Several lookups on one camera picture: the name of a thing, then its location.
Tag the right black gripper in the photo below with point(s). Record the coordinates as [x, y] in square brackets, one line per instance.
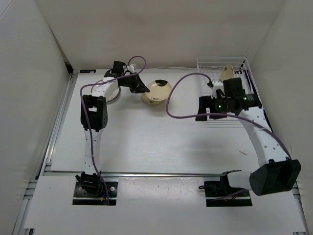
[206, 102]

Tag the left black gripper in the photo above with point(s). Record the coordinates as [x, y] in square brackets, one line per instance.
[138, 86]

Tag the beige plate front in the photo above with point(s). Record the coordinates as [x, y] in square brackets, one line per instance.
[151, 102]

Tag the beige plate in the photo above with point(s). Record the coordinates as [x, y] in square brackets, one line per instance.
[151, 102]
[226, 73]
[159, 90]

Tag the white plate orange sunburst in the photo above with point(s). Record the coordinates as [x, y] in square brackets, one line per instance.
[114, 96]

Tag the beige plate back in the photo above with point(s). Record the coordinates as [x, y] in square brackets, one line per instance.
[226, 73]

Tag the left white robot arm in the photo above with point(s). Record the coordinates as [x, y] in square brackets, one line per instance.
[94, 118]

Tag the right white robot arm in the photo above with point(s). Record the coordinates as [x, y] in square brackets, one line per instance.
[277, 172]

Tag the white front cover board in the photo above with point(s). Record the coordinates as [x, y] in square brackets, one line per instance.
[155, 206]

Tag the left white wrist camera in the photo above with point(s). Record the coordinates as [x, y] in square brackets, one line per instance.
[132, 67]

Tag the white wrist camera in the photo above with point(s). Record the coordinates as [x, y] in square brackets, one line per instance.
[215, 86]
[132, 67]

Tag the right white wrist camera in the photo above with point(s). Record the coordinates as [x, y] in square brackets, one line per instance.
[215, 86]

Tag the white wire dish rack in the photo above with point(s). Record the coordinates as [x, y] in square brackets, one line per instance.
[212, 67]

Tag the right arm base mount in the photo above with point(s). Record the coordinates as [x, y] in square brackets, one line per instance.
[216, 196]

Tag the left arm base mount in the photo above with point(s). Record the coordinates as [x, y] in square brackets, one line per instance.
[82, 197]

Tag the aluminium frame rail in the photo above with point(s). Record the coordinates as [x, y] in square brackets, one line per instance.
[132, 174]

